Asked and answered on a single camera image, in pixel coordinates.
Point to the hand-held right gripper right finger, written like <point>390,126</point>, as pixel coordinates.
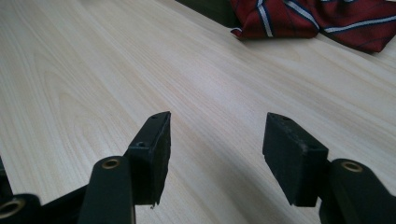
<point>291,161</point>

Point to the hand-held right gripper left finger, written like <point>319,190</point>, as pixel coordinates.
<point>151,161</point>

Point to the red striped bow tie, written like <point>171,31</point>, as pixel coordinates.
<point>280,18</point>

